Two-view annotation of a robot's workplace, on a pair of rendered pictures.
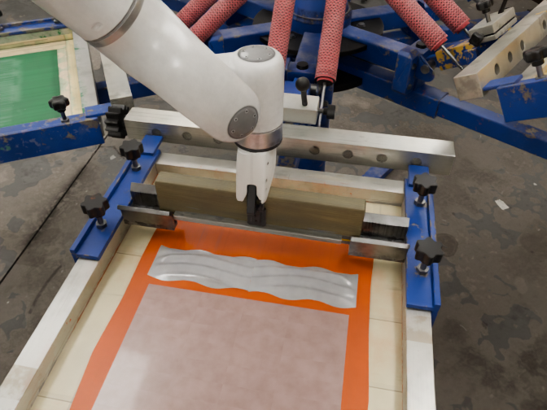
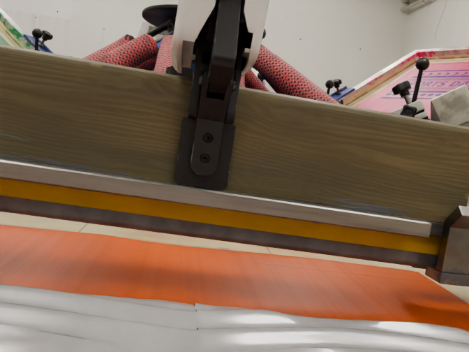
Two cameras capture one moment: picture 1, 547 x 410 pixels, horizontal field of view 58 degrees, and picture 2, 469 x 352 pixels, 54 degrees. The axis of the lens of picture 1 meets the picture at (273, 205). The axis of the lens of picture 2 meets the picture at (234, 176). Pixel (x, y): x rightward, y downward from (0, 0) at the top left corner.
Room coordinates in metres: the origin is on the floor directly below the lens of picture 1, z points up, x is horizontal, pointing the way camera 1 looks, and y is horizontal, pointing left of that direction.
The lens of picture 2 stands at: (0.32, 0.09, 1.05)
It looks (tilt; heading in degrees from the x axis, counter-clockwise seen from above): 5 degrees down; 342
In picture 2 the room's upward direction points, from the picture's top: 8 degrees clockwise
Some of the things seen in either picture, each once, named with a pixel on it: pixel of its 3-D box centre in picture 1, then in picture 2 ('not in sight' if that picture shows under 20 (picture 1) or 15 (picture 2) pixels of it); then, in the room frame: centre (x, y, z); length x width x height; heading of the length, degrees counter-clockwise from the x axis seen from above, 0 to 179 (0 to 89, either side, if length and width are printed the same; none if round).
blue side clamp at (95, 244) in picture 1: (123, 205); not in sight; (0.68, 0.29, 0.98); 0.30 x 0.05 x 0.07; 169
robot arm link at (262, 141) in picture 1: (258, 124); not in sight; (0.61, 0.02, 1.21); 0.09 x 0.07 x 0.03; 170
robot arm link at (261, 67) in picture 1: (229, 91); not in sight; (0.59, 0.06, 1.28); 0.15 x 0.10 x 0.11; 125
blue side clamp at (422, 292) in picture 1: (417, 245); not in sight; (0.58, -0.26, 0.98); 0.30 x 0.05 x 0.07; 169
